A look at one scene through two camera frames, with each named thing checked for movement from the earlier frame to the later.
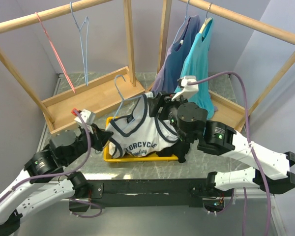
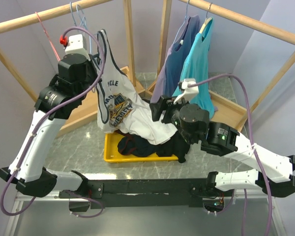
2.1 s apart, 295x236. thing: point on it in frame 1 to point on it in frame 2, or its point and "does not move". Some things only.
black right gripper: x=160 y=100 does not move
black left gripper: x=100 y=136 to x=90 y=65
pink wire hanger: x=56 y=53 does not move
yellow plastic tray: x=108 y=158 does not move
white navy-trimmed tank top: x=137 y=134 to x=123 y=106
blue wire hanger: x=120 y=94 to x=90 y=35
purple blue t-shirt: x=166 y=79 does not move
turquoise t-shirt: x=196 y=63 does not move
